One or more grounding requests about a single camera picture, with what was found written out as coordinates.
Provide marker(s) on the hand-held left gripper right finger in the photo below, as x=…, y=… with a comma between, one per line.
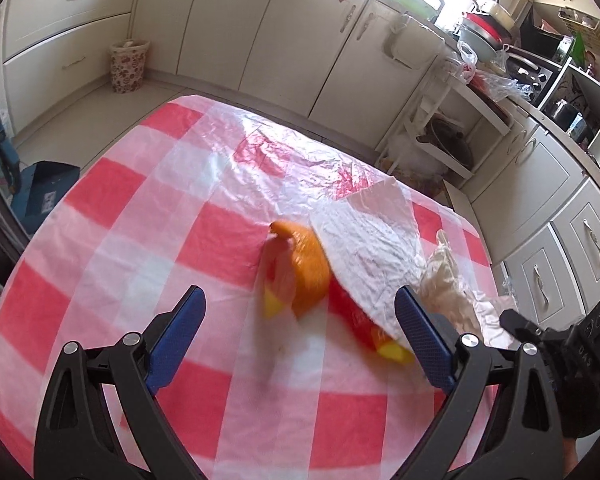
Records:
x=425, y=340

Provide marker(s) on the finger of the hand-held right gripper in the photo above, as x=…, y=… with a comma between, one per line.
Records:
x=522, y=332

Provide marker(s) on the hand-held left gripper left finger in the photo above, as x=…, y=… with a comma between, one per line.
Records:
x=175, y=340

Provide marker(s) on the orange peel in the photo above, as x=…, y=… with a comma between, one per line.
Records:
x=307, y=265

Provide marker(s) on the person's right forearm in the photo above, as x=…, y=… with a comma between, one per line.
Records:
x=570, y=460

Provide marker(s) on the crumpled translucent plastic bag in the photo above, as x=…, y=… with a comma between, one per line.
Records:
x=450, y=285

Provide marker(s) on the red yellow snack wrapper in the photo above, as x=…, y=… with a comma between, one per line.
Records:
x=355, y=320

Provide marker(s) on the white drawer cabinet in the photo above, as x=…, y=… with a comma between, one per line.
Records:
x=555, y=210

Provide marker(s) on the pink checked tablecloth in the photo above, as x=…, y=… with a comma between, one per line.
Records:
x=180, y=210

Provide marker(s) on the white wooden stool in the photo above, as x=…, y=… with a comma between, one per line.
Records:
x=460, y=205

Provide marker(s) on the blue box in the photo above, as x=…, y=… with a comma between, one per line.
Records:
x=45, y=192

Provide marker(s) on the dark pan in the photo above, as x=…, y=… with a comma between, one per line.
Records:
x=447, y=140

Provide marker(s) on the white corner shelf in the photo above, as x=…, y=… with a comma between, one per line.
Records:
x=445, y=95

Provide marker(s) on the clear plastic bag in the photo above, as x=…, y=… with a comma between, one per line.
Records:
x=502, y=85

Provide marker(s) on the black stove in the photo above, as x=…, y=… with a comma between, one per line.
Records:
x=532, y=72

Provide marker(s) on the floral wastebasket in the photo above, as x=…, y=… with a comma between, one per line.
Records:
x=129, y=67

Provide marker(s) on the white red plastic bag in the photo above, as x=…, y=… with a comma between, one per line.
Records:
x=467, y=60

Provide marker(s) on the metal bowl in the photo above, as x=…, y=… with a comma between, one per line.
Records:
x=475, y=45

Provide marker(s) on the white hanging bin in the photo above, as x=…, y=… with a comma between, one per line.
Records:
x=412, y=42

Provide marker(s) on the black box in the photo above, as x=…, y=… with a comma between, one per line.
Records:
x=542, y=32

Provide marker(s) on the cream kitchen cabinets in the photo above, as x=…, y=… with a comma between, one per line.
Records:
x=240, y=30

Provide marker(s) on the white pot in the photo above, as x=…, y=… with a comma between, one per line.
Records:
x=497, y=10

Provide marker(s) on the green enamel basin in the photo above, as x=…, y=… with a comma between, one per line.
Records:
x=415, y=0

